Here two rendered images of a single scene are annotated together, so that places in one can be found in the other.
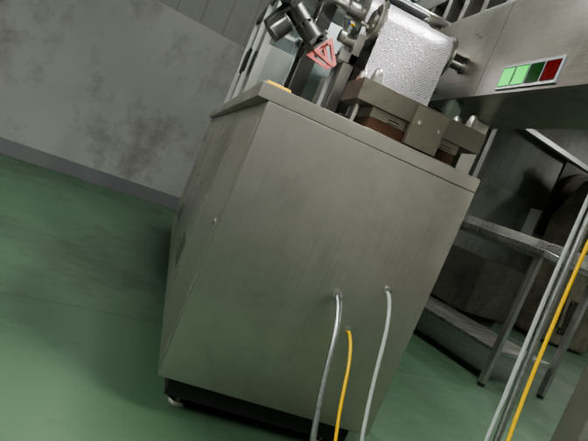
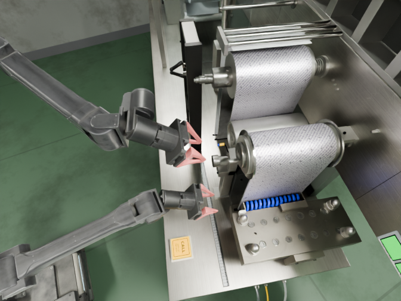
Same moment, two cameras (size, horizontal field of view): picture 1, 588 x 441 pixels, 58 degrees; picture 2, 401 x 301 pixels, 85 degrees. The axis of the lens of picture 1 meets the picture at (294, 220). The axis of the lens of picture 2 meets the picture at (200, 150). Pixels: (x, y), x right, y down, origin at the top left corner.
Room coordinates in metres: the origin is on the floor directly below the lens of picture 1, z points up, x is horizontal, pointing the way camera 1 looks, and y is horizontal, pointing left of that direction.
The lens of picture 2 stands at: (1.34, 0.10, 1.79)
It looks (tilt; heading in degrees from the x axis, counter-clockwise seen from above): 56 degrees down; 5
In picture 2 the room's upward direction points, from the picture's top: straight up
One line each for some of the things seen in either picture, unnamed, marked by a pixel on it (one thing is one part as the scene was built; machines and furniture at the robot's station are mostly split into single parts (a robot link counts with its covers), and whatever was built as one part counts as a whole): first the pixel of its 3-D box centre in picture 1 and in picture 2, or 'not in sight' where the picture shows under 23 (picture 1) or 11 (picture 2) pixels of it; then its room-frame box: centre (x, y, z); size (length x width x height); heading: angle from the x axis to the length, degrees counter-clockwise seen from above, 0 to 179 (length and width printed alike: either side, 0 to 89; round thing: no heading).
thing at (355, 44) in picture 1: (337, 78); (223, 177); (1.72, 0.05, 1.05); 0.06 x 0.05 x 0.31; 105
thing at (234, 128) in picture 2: not in sight; (265, 133); (1.85, -0.09, 1.17); 0.26 x 0.12 x 0.12; 105
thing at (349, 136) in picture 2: (458, 53); (345, 134); (1.78, -0.29, 1.28); 0.06 x 0.05 x 0.02; 105
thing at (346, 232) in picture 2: (472, 122); (349, 230); (1.56, -0.37, 1.05); 0.04 x 0.04 x 0.04
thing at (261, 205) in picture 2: not in sight; (273, 202); (1.65, -0.14, 1.03); 0.21 x 0.04 x 0.03; 105
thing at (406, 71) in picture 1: (400, 77); (278, 186); (1.67, -0.14, 1.12); 0.23 x 0.01 x 0.18; 105
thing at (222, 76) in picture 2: (354, 10); (221, 77); (1.94, 0.09, 1.33); 0.06 x 0.06 x 0.06; 15
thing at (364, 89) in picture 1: (411, 117); (292, 229); (1.57, -0.20, 1.00); 0.40 x 0.16 x 0.06; 105
